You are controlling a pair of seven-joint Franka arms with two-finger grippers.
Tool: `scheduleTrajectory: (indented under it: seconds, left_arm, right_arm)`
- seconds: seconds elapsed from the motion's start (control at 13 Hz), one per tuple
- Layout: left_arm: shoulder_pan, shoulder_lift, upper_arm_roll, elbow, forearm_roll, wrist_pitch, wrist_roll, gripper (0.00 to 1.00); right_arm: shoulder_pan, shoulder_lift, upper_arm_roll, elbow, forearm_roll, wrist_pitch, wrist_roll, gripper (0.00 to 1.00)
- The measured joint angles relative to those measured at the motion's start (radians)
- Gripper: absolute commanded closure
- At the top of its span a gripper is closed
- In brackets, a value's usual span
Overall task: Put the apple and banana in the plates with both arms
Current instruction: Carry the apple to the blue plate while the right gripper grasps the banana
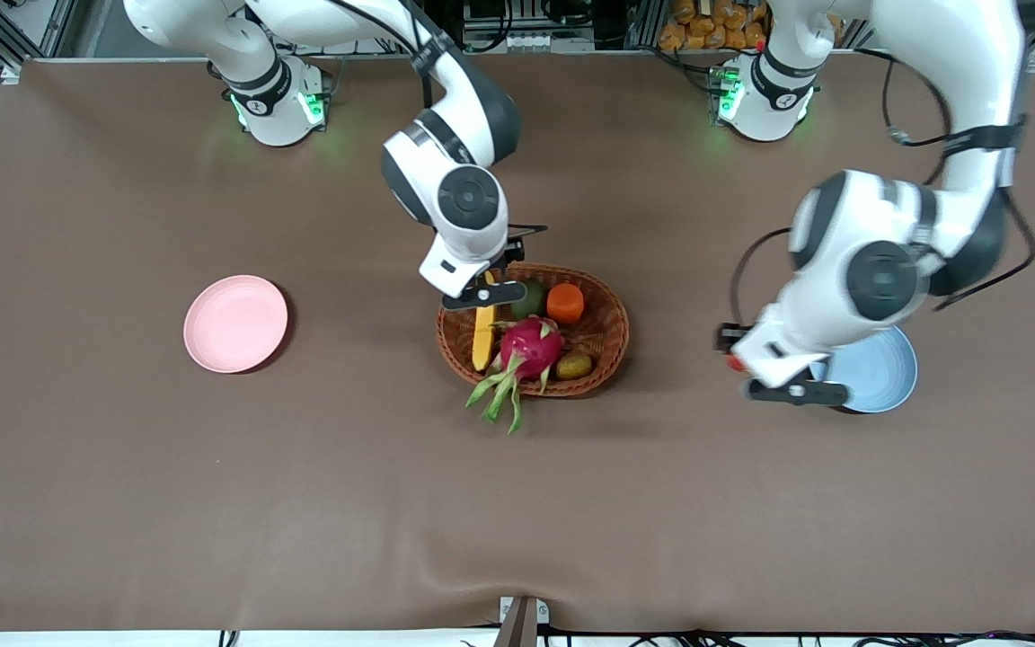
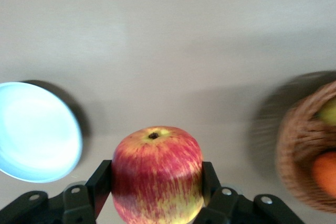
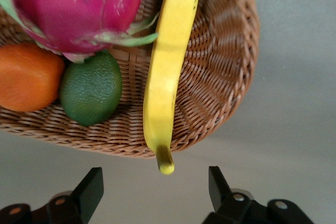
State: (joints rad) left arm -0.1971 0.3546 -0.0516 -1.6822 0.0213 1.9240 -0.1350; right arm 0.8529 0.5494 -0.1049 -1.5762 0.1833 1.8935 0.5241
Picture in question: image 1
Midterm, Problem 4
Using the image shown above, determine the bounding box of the yellow banana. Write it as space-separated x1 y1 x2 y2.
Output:
472 272 498 372

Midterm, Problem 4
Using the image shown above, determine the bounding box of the dark green avocado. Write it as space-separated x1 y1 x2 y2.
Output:
510 280 548 319

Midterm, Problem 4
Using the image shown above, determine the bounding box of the orange fruit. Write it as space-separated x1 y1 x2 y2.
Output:
546 281 586 324

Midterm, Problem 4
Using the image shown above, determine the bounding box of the pink dragon fruit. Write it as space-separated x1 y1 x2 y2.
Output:
465 315 567 435

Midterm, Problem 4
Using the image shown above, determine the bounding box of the blue round plate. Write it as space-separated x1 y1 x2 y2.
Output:
808 324 919 414

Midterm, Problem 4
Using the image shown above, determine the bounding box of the brown wicker basket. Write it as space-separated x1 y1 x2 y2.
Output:
435 261 631 397

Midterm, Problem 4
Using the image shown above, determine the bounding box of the grey electronics box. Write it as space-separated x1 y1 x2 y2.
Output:
462 0 597 53

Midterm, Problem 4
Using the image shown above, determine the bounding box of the pink round plate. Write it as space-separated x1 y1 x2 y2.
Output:
182 274 289 375

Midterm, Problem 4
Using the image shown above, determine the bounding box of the brown table cloth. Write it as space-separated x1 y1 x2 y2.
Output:
0 52 1035 635

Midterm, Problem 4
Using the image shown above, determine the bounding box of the pile of orange yellow objects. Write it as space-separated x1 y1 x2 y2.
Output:
659 0 770 51

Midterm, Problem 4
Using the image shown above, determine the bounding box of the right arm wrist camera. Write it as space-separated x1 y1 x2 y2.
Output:
442 280 528 312

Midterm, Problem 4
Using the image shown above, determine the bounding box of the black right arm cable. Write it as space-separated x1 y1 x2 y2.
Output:
338 0 447 111

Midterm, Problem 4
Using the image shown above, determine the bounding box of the grey table edge camera mount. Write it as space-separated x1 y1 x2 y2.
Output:
498 596 551 647

